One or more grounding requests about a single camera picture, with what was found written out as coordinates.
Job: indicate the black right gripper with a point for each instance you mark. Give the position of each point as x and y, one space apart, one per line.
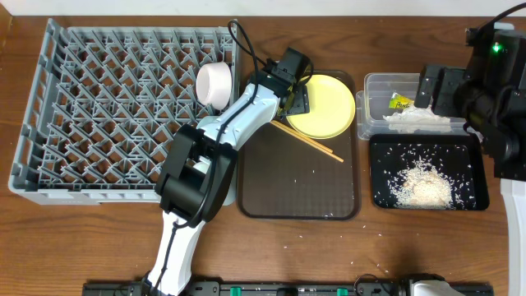
451 79

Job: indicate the yellow plate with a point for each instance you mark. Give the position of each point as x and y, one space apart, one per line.
332 109

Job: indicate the white pink bowl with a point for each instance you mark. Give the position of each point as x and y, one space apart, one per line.
214 84

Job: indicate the light blue bowl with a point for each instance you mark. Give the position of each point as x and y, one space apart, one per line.
232 191

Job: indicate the white green cup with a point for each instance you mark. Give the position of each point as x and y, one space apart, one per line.
202 166

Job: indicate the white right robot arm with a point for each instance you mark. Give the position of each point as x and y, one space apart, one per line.
489 94

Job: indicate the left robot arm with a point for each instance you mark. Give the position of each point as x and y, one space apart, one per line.
196 176

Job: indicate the clear plastic waste bin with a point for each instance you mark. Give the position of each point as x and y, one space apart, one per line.
375 116

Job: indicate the crumpled white tissue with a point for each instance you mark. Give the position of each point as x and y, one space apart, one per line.
414 119

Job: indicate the green snack wrapper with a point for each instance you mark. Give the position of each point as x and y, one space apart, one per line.
398 101

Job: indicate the dark brown serving tray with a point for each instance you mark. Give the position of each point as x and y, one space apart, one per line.
281 177

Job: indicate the black tray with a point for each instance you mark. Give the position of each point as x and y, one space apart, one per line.
459 158

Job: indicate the rice pile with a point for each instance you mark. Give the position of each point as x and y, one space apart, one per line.
422 186

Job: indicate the grey plastic dish rack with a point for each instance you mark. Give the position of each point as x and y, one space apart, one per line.
104 106

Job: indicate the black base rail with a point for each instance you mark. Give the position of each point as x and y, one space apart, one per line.
364 285

